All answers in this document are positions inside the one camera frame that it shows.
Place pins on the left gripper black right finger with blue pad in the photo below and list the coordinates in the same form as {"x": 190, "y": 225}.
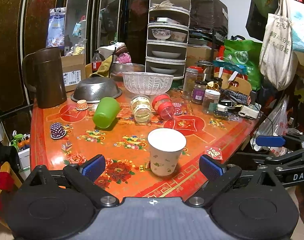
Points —
{"x": 220, "y": 178}

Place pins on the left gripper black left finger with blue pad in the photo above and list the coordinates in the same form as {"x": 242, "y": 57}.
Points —
{"x": 83, "y": 177}

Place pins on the white paper cup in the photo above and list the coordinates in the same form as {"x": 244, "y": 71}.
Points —
{"x": 165, "y": 146}

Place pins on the small purple dotted cup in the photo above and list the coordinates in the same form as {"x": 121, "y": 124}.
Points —
{"x": 57, "y": 131}

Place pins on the small orange dotted cup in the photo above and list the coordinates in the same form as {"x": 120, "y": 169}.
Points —
{"x": 82, "y": 105}

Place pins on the green plastic cup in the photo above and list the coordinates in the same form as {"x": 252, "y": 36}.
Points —
{"x": 106, "y": 112}

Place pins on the small red dotted cup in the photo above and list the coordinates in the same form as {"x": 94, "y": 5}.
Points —
{"x": 178, "y": 108}

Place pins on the clear cup yellow band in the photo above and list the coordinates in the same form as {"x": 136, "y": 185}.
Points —
{"x": 141, "y": 108}

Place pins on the clear cup red band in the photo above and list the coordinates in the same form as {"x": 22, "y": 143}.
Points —
{"x": 163, "y": 106}

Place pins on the clear plastic jar white lid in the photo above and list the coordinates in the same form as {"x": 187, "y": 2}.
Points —
{"x": 210, "y": 101}

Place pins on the green toy figure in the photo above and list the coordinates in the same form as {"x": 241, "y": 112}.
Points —
{"x": 20, "y": 141}

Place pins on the small jar purple label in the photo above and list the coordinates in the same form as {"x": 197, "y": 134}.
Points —
{"x": 198, "y": 92}

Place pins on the steel colander bowl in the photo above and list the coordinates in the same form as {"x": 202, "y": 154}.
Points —
{"x": 93, "y": 89}

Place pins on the tall glass jar red lid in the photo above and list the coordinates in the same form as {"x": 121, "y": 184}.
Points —
{"x": 191, "y": 75}

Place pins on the white plastic basket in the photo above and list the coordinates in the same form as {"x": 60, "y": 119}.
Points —
{"x": 142, "y": 83}

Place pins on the cardboard box with label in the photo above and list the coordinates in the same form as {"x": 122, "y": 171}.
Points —
{"x": 73, "y": 68}

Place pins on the steel mixing bowl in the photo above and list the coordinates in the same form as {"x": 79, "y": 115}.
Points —
{"x": 117, "y": 70}

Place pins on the brown plastic pitcher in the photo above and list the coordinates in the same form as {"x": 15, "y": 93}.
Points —
{"x": 43, "y": 75}

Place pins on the cola bottle red label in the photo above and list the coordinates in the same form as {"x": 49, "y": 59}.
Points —
{"x": 96, "y": 61}

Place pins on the green shopping bag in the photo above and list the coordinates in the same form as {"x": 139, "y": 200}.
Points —
{"x": 244, "y": 52}

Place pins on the beige canvas tote bag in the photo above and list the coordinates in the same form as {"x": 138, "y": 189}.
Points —
{"x": 277, "y": 62}

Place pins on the blue white snack bag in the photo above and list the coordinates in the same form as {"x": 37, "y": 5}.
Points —
{"x": 56, "y": 28}

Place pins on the blue floral porcelain bowl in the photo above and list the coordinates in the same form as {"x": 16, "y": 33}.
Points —
{"x": 161, "y": 34}

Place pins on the black storage bag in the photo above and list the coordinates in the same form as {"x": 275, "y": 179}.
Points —
{"x": 209, "y": 16}

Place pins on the white tiered dish rack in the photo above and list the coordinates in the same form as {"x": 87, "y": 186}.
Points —
{"x": 168, "y": 56}

